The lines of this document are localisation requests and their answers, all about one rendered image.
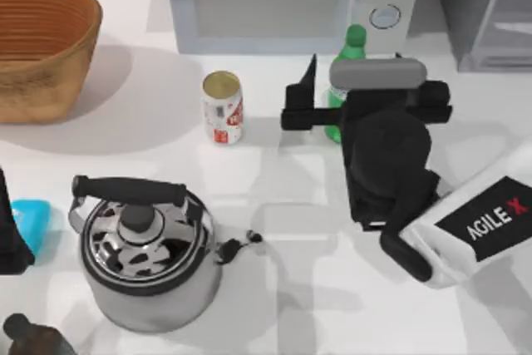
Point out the light blue container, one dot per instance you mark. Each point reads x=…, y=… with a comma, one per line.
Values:
x=35, y=226

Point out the red and white can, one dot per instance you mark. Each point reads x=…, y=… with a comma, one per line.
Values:
x=223, y=111

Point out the pale grey rounded box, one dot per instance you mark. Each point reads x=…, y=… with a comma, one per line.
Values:
x=376, y=73

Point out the pale microwave oven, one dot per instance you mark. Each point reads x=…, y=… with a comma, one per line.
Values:
x=411, y=6

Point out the microwave oven door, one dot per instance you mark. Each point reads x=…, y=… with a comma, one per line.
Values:
x=266, y=1

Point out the dark brown bottle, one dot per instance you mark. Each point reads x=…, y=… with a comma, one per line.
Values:
x=29, y=336

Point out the green bottle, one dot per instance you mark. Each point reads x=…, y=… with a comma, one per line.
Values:
x=353, y=45

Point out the round microwave knob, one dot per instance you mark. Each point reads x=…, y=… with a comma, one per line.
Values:
x=385, y=17

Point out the brown wicker basket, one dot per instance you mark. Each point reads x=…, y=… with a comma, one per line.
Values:
x=39, y=60

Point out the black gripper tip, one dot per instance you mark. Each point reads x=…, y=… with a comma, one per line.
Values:
x=10, y=238

